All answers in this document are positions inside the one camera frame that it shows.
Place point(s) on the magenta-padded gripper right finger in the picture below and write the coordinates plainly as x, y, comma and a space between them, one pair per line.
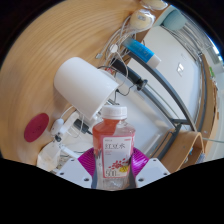
151, 170

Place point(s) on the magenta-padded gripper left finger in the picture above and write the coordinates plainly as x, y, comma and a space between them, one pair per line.
75, 170

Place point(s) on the clear drink bottle white cap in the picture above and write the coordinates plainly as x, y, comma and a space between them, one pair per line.
115, 153

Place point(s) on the translucent plastic box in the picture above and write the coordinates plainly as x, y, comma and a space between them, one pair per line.
48, 156

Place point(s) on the flat round red coaster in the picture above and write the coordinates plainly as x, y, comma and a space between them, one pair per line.
36, 127

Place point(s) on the white paper cup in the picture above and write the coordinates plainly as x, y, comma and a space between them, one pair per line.
81, 83

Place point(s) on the black electric shaver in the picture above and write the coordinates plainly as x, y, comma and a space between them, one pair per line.
131, 76

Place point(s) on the blue and white tube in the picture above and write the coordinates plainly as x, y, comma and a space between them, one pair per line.
141, 51

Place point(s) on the white round case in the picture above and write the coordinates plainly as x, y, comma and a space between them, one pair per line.
141, 19

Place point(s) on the teal bedding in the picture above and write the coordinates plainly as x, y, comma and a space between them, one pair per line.
175, 20

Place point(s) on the grey metal desk frame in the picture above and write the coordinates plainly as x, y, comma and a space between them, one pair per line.
166, 86

